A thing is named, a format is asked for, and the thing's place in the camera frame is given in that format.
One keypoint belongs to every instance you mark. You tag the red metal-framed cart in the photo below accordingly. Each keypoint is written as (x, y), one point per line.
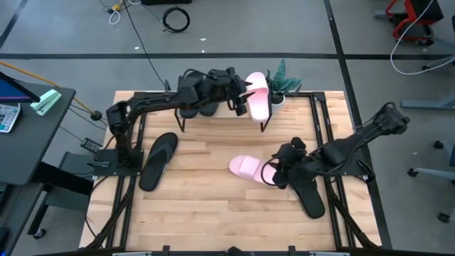
(415, 12)

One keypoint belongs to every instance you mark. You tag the black desk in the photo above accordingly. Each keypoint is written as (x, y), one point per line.
(32, 142)

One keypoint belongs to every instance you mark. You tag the pink slide sandal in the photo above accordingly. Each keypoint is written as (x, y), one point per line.
(259, 106)
(245, 167)

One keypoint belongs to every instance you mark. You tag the black box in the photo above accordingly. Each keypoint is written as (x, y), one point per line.
(167, 1)

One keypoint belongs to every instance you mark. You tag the grey desk foot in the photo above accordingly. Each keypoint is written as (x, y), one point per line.
(426, 104)

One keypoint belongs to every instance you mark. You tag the mint green stapler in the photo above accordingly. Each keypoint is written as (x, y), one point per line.
(46, 101)

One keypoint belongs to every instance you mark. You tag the white plant pot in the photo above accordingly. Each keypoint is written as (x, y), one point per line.
(279, 103)

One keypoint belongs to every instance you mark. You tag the black flip-flop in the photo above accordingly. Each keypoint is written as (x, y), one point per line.
(309, 201)
(156, 167)

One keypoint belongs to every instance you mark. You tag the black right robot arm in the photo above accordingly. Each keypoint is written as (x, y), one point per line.
(355, 142)

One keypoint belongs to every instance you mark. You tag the wooden shelf with black legs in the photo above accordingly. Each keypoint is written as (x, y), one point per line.
(225, 116)

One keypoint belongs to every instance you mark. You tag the grey office chair base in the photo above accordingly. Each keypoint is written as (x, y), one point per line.
(432, 172)

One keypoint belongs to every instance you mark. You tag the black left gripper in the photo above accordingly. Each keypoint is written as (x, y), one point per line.
(220, 87)

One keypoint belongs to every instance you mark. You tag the green striped plant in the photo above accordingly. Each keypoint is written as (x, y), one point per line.
(282, 80)

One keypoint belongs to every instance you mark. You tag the yellow plug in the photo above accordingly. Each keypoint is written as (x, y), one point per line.
(116, 6)

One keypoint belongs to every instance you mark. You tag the dark computer monitor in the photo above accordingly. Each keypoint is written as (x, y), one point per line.
(10, 92)

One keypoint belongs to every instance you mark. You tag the grey calculator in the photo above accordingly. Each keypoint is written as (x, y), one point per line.
(9, 117)

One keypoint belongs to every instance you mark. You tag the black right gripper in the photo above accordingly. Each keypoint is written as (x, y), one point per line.
(293, 163)

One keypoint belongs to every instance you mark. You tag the black aluminium table frame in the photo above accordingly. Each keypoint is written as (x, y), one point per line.
(318, 96)

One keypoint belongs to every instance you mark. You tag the black power adapter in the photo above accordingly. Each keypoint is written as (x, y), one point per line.
(91, 145)

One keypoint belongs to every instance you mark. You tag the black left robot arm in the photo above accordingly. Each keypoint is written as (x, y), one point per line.
(153, 101)

